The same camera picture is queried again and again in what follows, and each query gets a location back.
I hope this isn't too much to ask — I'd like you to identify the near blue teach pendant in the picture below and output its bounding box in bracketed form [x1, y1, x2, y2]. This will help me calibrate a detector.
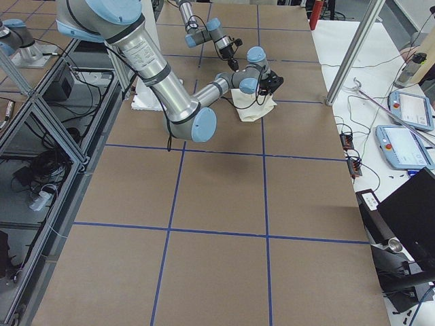
[375, 125, 434, 170]

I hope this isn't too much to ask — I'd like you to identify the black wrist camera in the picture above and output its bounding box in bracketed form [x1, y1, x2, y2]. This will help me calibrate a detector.
[232, 38, 243, 47]
[266, 71, 283, 94]

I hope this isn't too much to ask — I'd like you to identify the red cylinder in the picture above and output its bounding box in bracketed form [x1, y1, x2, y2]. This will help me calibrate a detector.
[309, 0, 324, 31]

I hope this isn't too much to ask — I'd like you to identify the blue teach pendant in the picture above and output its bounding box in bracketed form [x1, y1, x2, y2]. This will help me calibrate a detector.
[375, 125, 434, 170]
[388, 90, 434, 132]

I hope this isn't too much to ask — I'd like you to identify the far blue teach pendant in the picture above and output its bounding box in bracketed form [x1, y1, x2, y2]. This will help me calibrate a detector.
[388, 90, 434, 132]

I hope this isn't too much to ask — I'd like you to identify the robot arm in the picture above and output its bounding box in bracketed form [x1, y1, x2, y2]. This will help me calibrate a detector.
[176, 1, 243, 72]
[56, 1, 283, 143]

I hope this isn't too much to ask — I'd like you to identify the cream long-sleeve Twinkle shirt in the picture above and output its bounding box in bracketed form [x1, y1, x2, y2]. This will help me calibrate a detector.
[231, 89, 277, 122]

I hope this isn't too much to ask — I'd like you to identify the white camera post base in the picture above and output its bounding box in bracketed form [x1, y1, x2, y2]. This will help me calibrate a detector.
[130, 0, 184, 111]

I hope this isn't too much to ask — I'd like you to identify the white reacher grabber stick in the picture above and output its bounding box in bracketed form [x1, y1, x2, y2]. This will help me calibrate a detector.
[346, 77, 435, 150]

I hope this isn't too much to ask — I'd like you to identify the aluminium frame post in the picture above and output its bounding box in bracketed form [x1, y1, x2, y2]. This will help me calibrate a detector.
[326, 0, 385, 106]

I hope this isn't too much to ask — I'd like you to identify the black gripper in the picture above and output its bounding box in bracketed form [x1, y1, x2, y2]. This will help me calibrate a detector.
[258, 77, 273, 96]
[220, 46, 239, 70]

